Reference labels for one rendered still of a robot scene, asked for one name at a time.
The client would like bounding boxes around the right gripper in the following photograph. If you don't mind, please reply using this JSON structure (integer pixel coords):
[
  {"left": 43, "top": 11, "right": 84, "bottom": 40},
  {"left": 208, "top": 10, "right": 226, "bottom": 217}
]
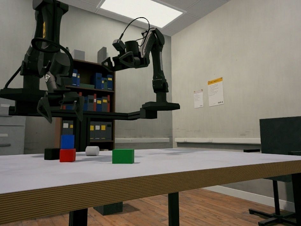
[{"left": 37, "top": 81, "right": 85, "bottom": 123}]

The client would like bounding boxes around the red cube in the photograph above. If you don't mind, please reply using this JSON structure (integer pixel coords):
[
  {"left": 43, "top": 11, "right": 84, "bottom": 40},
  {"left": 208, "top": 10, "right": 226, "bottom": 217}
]
[{"left": 59, "top": 149, "right": 76, "bottom": 162}]

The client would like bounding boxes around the white cylinder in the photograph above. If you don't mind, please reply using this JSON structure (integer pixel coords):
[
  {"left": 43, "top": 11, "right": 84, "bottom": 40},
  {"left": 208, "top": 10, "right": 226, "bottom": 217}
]
[{"left": 85, "top": 146, "right": 99, "bottom": 156}]

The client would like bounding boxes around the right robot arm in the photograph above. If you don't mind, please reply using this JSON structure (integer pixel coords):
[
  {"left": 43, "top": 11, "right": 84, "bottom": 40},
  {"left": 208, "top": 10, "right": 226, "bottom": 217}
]
[{"left": 20, "top": 0, "right": 73, "bottom": 90}]

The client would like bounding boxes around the green rectangular block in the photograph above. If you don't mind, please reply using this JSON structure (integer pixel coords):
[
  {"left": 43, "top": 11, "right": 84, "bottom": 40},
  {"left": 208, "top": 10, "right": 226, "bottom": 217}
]
[{"left": 112, "top": 149, "right": 134, "bottom": 164}]

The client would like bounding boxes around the blue cylinder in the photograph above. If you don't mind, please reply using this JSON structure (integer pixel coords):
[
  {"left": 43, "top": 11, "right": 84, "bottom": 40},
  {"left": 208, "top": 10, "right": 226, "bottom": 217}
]
[{"left": 61, "top": 135, "right": 74, "bottom": 149}]

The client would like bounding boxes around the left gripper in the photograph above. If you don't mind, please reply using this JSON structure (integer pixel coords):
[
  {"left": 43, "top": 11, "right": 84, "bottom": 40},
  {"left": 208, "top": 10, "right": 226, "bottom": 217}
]
[{"left": 101, "top": 42, "right": 135, "bottom": 72}]

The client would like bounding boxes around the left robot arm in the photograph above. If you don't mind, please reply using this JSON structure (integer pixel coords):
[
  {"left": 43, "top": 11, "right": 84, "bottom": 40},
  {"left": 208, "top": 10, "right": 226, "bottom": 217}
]
[{"left": 112, "top": 28, "right": 169, "bottom": 102}]

